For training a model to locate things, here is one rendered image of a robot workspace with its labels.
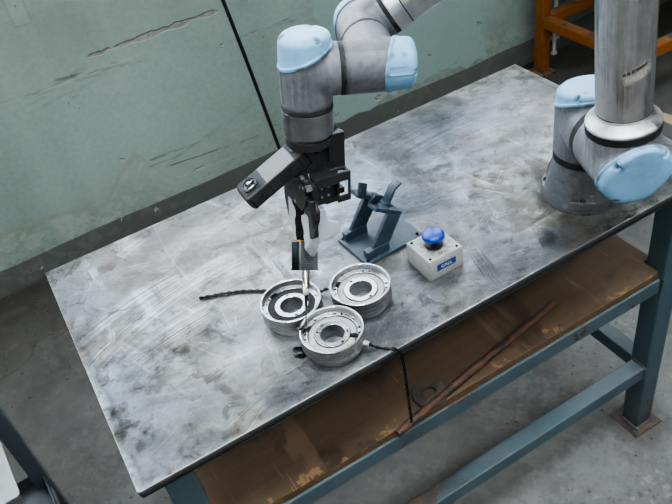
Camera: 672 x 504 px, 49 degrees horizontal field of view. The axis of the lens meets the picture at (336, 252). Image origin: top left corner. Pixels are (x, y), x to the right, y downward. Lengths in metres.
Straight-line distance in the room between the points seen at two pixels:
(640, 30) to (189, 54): 1.88
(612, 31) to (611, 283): 0.68
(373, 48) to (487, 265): 0.47
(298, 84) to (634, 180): 0.55
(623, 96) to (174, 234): 0.88
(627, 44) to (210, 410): 0.81
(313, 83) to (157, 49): 1.70
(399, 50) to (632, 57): 0.33
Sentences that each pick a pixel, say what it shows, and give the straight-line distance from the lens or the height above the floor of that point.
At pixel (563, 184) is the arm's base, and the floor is 0.85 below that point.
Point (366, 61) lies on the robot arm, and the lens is 1.04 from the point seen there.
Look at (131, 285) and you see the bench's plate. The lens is 1.46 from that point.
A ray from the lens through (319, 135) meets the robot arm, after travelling 1.07.
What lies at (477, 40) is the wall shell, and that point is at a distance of 3.43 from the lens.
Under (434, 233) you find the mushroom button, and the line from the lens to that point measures 1.28.
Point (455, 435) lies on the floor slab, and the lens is 2.07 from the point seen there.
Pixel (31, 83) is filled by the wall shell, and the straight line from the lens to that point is 2.64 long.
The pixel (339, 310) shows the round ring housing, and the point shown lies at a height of 0.83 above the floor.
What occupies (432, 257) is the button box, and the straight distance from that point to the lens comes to 1.28.
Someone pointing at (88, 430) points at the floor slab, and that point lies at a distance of 2.36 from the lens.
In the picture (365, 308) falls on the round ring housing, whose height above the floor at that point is 0.83.
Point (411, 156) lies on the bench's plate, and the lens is 1.61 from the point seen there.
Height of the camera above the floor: 1.69
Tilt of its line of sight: 40 degrees down
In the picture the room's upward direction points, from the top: 11 degrees counter-clockwise
